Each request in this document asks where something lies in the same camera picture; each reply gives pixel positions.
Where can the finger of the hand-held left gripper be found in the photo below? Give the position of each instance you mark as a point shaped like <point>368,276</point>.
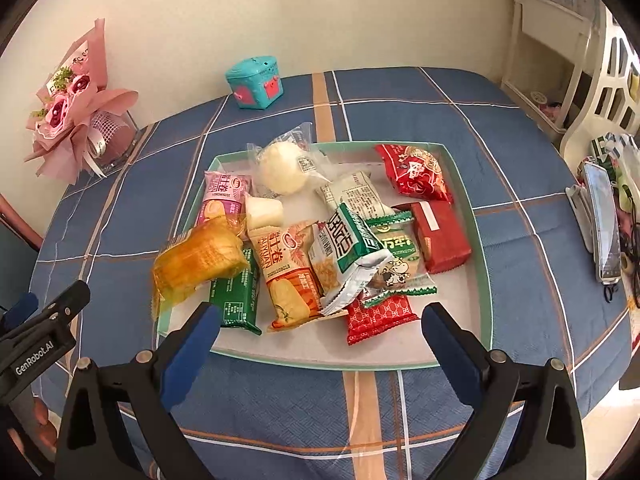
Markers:
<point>70,297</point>
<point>20,307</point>

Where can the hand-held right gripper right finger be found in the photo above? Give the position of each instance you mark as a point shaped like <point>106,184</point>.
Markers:
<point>450,350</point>

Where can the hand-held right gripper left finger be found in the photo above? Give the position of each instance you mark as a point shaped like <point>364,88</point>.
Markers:
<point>192,350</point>

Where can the white shallow box teal rim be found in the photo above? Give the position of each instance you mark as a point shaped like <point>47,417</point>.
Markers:
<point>450,310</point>

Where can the dark green snack packet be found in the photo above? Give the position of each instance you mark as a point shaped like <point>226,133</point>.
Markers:
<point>235,300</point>

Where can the red patterned long packet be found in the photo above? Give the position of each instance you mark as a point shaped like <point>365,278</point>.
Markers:
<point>380,317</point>

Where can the orange cake packet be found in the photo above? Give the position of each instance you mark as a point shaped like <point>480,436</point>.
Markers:
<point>195,260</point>

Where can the green cow print packet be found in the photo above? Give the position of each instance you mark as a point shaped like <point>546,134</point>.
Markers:
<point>400,260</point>

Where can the dark red packet white label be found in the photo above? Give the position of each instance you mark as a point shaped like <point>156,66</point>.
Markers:
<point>440,240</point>

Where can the beige orange snack packet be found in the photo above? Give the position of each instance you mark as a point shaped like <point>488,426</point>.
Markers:
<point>287,280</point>

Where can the green and white snack packet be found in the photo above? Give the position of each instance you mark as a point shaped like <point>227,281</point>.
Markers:
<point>345,250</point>

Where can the pink snack packet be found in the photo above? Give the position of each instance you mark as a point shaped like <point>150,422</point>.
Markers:
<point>220,200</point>

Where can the small cream jelly cup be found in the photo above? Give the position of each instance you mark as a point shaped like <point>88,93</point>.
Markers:
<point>262,212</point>

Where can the red cartoon print snack packet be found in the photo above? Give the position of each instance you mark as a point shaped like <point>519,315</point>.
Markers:
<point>415,172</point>

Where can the clear packet with white bun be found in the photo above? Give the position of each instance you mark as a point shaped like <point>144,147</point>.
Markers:
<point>282,170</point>

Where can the person's left hand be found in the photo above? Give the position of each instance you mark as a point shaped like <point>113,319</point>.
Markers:
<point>43,422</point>

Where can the pink framed dark panel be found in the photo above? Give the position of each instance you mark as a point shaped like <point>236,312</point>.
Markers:
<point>15,250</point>

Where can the blue plaid tablecloth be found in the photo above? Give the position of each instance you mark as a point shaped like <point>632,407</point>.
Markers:
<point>525,285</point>

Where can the clear glass vase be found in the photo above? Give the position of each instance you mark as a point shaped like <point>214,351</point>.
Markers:
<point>117,145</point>

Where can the pink flower bouquet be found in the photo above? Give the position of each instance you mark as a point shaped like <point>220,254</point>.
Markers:
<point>65,105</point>

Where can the smartphone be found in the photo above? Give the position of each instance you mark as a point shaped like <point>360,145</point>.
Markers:
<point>602,220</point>

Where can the pile of plastic bags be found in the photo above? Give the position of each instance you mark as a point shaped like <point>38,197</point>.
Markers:
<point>625,170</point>

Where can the small pink toy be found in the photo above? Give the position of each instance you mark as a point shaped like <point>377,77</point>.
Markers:
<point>551,111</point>

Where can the white lattice chair back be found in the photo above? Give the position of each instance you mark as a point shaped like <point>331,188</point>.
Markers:
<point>600,125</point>

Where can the teal toy box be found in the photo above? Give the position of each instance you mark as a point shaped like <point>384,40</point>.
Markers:
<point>252,82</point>

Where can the white shelf unit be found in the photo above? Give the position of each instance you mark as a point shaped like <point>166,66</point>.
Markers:
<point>525,60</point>

